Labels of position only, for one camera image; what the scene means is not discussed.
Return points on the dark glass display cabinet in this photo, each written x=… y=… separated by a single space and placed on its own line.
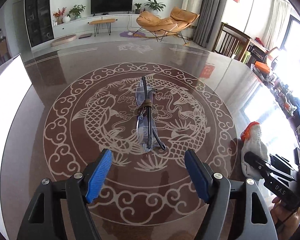
x=38 y=21

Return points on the red flower vase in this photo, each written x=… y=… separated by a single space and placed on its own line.
x=59 y=14

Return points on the green potted plant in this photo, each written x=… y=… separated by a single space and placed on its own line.
x=154 y=6
x=76 y=11

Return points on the wooden slatted chair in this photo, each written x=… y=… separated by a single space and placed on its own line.
x=231 y=42

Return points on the white knit glove orange cuff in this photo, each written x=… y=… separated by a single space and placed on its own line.
x=252 y=142

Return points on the rimless glasses with brown cord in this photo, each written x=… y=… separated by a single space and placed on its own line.
x=146 y=130

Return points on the white tv cabinet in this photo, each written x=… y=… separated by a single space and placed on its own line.
x=119 y=22

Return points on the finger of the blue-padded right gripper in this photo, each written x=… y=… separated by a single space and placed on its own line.
x=281 y=165

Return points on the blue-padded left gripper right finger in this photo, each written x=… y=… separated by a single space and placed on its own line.
x=251 y=218

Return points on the small wooden bench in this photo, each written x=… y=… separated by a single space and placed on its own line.
x=98 y=23

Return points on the person's right hand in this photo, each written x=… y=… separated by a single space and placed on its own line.
x=290 y=219

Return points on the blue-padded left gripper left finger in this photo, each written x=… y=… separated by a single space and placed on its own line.
x=43 y=218

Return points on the green potted plant left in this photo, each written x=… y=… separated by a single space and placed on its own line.
x=76 y=11

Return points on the grey curtain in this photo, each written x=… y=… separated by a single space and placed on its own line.
x=209 y=23

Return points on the orange lounge chair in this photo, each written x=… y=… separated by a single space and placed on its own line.
x=173 y=25

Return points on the black flat television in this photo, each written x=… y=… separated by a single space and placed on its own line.
x=105 y=6

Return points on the green potted plant right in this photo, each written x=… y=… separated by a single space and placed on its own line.
x=154 y=6

